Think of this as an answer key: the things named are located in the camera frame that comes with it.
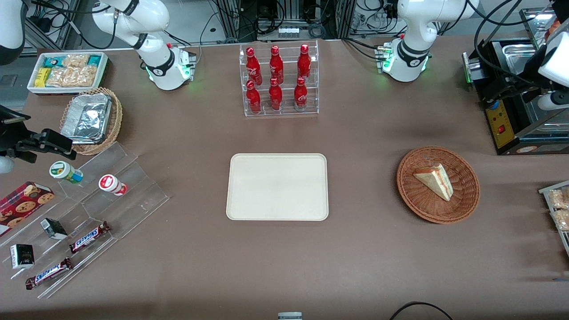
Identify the small black white box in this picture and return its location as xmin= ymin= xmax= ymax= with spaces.
xmin=10 ymin=244 xmax=35 ymax=270

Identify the grey metal snack tray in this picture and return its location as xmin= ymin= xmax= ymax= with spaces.
xmin=538 ymin=180 xmax=569 ymax=258

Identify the brown round wicker basket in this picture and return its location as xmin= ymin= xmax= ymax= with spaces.
xmin=397 ymin=146 xmax=481 ymax=224

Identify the clear pastry packet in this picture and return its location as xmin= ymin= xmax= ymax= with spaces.
xmin=547 ymin=188 xmax=569 ymax=210
xmin=550 ymin=209 xmax=569 ymax=232

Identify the green lid cup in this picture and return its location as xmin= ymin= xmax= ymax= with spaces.
xmin=49 ymin=161 xmax=84 ymax=184

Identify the aluminium foil container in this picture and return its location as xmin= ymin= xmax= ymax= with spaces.
xmin=60 ymin=93 xmax=112 ymax=144

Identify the black food warmer appliance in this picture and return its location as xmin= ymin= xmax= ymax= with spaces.
xmin=462 ymin=7 xmax=569 ymax=156

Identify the beige rectangular tray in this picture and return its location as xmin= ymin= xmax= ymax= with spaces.
xmin=226 ymin=153 xmax=329 ymax=221

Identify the clear cracker packet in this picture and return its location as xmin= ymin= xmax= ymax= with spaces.
xmin=62 ymin=54 xmax=90 ymax=68
xmin=46 ymin=66 xmax=97 ymax=88

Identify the steel warmer pan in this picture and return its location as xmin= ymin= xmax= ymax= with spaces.
xmin=519 ymin=101 xmax=569 ymax=126
xmin=501 ymin=42 xmax=541 ymax=77

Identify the triangular sandwich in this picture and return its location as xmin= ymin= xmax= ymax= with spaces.
xmin=413 ymin=164 xmax=454 ymax=202

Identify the light wicker basket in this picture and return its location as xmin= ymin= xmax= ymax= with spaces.
xmin=60 ymin=87 xmax=123 ymax=156

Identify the clear acrylic bottle rack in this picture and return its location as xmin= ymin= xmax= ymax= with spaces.
xmin=239 ymin=40 xmax=320 ymax=117

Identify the red lid cup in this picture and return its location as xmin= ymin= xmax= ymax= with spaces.
xmin=98 ymin=174 xmax=128 ymax=196

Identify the black table cable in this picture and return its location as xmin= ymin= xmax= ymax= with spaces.
xmin=389 ymin=301 xmax=454 ymax=320

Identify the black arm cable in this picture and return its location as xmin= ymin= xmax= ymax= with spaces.
xmin=473 ymin=0 xmax=541 ymax=86

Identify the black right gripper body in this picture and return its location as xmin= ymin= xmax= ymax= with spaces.
xmin=0 ymin=105 xmax=43 ymax=154

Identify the red cola bottle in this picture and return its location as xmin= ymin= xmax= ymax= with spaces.
xmin=294 ymin=76 xmax=309 ymax=111
xmin=269 ymin=45 xmax=284 ymax=84
xmin=268 ymin=78 xmax=283 ymax=112
xmin=297 ymin=44 xmax=312 ymax=80
xmin=246 ymin=48 xmax=262 ymax=85
xmin=246 ymin=80 xmax=262 ymax=114

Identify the clear acrylic stepped display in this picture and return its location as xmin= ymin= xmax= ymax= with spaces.
xmin=0 ymin=142 xmax=170 ymax=300

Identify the red plaid cookie box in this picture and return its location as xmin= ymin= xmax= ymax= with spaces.
xmin=0 ymin=181 xmax=55 ymax=237

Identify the snickers chocolate bar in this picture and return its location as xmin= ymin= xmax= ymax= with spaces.
xmin=25 ymin=257 xmax=73 ymax=291
xmin=69 ymin=221 xmax=111 ymax=254

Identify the white rectangular snack bin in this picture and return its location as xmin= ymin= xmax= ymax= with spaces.
xmin=27 ymin=52 xmax=109 ymax=96

